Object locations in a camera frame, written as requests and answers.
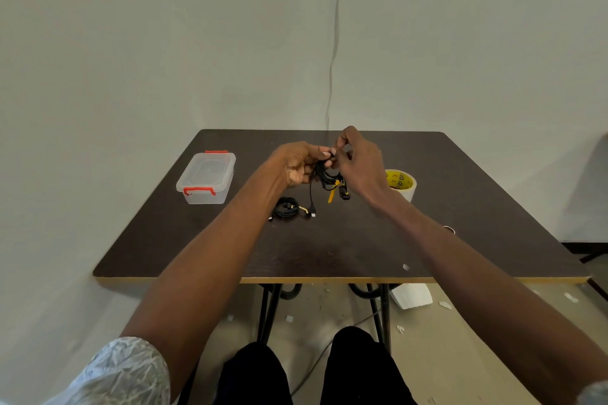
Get person's right hand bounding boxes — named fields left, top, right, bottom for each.
left=329, top=126, right=398, bottom=212

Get person's left hand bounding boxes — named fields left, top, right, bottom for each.
left=271, top=141, right=334, bottom=190

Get black cable bundle yellow tie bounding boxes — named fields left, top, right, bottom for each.
left=308, top=158, right=351, bottom=220

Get person's left forearm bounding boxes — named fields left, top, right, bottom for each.
left=121, top=151, right=288, bottom=400

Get person's right forearm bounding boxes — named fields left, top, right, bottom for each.
left=373, top=191, right=608, bottom=405

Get roll of white tape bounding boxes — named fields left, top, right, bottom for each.
left=384, top=169, right=418, bottom=203

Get clear plastic box red clips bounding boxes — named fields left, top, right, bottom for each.
left=176, top=150, right=237, bottom=205

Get white paper box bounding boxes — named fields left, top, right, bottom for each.
left=389, top=283, right=434, bottom=311

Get person's right leg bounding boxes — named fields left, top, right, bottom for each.
left=320, top=326, right=419, bottom=405

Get person's leg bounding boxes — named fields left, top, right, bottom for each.
left=320, top=326, right=419, bottom=405
left=215, top=341, right=291, bottom=405

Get person's left leg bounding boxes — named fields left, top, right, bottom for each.
left=215, top=341, right=291, bottom=405

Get person's white left sleeve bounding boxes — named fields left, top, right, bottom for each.
left=42, top=337, right=171, bottom=405

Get person's white sleeve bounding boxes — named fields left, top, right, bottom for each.
left=42, top=337, right=171, bottom=405
left=576, top=380, right=608, bottom=405

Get person's white right sleeve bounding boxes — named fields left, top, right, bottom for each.
left=576, top=380, right=608, bottom=405

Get black coiled cable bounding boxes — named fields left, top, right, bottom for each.
left=269, top=197, right=306, bottom=222

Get thin grey wall cable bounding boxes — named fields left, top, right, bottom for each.
left=325, top=0, right=348, bottom=131

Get grey floor cable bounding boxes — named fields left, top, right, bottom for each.
left=290, top=309, right=383, bottom=397

